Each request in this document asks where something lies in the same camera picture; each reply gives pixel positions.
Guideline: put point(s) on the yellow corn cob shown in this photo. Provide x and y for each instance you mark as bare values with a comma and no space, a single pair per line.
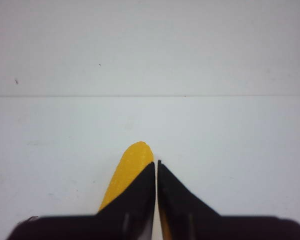
135,158

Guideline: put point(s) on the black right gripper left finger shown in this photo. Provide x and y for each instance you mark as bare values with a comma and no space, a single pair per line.
124,218

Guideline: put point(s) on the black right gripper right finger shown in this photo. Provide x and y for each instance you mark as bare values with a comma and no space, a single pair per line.
184,216

